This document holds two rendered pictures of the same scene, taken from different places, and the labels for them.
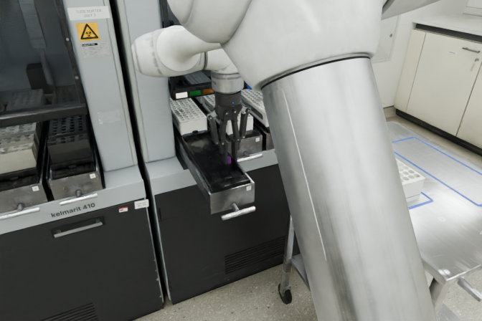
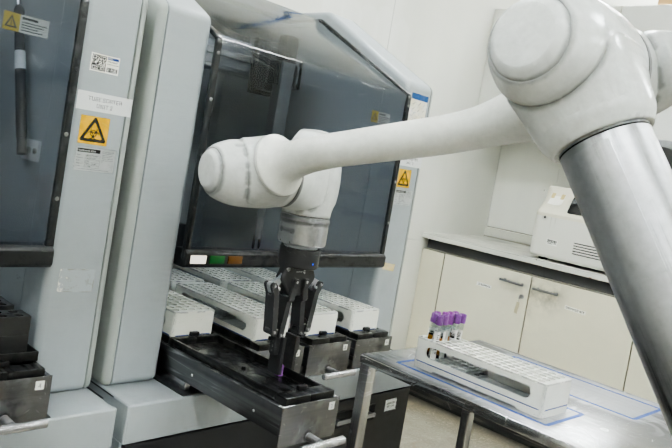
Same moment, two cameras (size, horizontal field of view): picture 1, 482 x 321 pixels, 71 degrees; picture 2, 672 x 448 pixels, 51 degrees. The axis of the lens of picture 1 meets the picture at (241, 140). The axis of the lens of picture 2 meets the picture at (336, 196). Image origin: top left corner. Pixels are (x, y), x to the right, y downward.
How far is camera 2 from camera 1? 0.60 m
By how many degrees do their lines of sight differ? 34
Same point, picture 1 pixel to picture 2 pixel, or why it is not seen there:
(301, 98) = (626, 144)
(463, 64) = (503, 303)
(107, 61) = (105, 182)
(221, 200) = (295, 423)
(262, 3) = (604, 72)
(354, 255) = not seen: outside the picture
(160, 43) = (263, 151)
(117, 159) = (62, 369)
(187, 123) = (185, 316)
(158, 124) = (145, 308)
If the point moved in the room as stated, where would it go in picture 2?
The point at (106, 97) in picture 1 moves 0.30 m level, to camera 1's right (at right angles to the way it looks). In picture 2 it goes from (83, 244) to (251, 261)
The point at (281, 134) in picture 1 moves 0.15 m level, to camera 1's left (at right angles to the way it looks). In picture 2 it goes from (608, 174) to (486, 151)
